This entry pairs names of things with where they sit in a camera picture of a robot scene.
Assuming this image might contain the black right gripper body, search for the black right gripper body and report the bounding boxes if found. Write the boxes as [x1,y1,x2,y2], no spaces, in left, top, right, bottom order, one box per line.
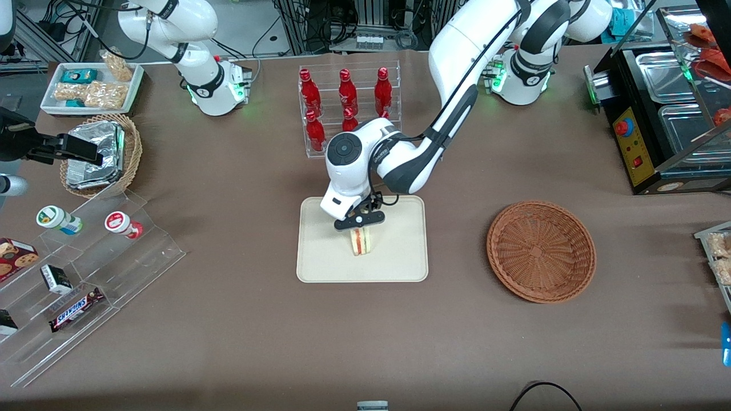
[0,107,59,164]

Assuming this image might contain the triangular sandwich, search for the triangular sandwich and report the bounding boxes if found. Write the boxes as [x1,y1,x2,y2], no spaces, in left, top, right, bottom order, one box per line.
[349,226,374,256]

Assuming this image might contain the cream rectangular tray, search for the cream rectangular tray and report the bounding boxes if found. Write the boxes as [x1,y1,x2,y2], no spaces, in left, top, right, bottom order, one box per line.
[296,195,429,284]

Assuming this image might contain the white rectangular snack tray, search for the white rectangular snack tray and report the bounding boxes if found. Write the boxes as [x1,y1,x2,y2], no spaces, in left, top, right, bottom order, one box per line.
[40,61,144,116]

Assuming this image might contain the deep tan wicker basket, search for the deep tan wicker basket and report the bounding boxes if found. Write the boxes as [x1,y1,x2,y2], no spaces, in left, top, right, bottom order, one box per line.
[59,114,143,199]

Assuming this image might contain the round brown wicker basket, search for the round brown wicker basket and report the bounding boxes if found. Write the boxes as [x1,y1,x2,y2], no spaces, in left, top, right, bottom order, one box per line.
[486,200,597,304]

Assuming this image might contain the white tray with snacks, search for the white tray with snacks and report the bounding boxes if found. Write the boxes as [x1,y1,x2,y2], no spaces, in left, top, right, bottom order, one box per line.
[693,221,731,316]

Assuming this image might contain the silver foil packets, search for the silver foil packets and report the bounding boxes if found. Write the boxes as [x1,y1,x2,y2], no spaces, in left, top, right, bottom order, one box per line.
[66,120,126,190]

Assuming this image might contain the clear bag of crackers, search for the clear bag of crackers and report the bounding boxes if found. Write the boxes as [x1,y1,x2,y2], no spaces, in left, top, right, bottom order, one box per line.
[54,82,87,103]
[99,50,134,82]
[83,80,128,110]

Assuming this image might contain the green lid yogurt bottle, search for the green lid yogurt bottle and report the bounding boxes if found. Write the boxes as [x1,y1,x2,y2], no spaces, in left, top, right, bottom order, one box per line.
[36,205,83,236]

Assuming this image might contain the red lid yogurt bottle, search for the red lid yogurt bottle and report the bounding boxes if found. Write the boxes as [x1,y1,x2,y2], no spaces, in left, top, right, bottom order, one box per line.
[104,211,144,240]

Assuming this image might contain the red cookie box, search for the red cookie box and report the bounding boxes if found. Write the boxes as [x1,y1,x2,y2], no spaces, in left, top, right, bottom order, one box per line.
[0,237,40,284]

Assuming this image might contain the clear acrylic stepped stand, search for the clear acrylic stepped stand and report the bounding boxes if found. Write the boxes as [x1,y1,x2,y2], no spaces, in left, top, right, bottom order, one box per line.
[0,188,187,389]

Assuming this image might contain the small black white carton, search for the small black white carton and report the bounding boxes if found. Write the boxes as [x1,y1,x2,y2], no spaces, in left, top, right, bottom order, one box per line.
[40,264,74,296]

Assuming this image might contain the clear acrylic bottle rack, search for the clear acrylic bottle rack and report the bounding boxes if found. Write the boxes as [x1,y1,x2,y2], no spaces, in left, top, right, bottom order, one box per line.
[298,59,403,159]

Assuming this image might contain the snickers chocolate bar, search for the snickers chocolate bar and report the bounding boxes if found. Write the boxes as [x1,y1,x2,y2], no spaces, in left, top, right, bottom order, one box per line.
[48,287,106,333]

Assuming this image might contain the black food warmer appliance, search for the black food warmer appliance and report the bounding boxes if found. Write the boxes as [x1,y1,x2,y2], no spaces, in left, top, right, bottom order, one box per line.
[583,5,731,196]

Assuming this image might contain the teal cloth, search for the teal cloth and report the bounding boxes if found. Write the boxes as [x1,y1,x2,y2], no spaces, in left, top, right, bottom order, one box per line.
[608,7,631,36]

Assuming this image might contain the steel food pan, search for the steel food pan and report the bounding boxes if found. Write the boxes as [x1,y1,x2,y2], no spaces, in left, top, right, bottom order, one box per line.
[658,104,731,162]
[635,50,703,104]

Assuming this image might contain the black looped cable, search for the black looped cable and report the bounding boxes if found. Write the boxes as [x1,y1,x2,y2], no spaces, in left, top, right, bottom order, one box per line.
[509,381,584,411]

